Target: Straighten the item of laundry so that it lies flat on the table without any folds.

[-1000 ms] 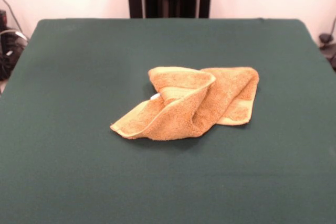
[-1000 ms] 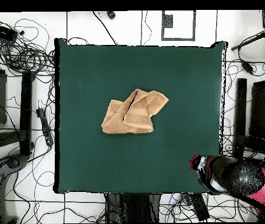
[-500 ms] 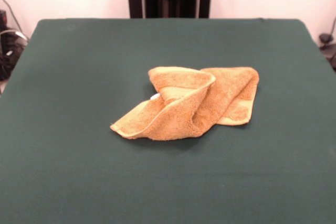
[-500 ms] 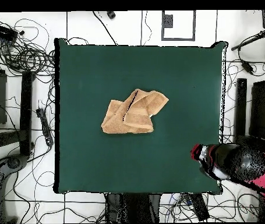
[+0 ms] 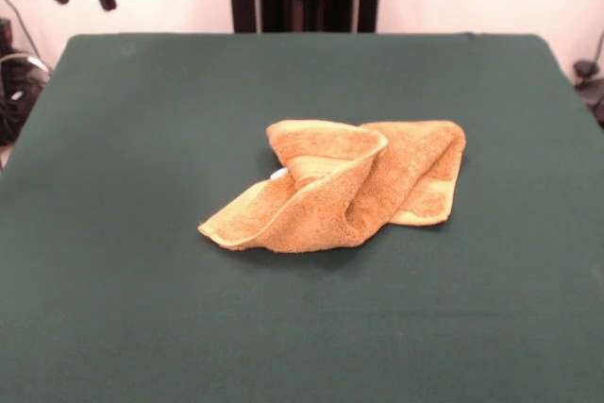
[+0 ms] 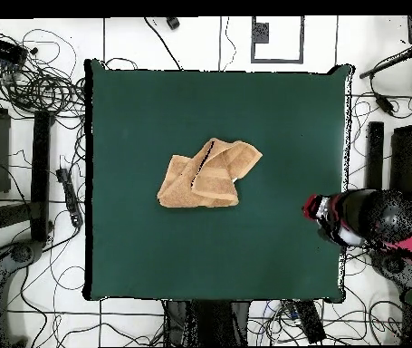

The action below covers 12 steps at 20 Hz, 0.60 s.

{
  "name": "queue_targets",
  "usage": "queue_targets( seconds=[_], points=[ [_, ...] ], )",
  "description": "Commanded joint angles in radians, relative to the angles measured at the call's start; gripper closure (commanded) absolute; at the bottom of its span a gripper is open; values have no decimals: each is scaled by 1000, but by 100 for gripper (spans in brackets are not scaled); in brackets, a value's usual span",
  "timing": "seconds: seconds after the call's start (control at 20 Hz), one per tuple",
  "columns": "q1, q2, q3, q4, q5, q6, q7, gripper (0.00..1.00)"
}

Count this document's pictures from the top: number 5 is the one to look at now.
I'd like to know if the tan terry towel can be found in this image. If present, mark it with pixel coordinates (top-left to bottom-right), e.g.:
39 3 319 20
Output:
196 118 467 254

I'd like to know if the dark green tablecloth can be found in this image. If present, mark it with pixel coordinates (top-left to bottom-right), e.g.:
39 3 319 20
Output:
0 32 604 403

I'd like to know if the black device with cable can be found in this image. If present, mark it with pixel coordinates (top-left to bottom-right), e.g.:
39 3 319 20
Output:
573 59 604 128

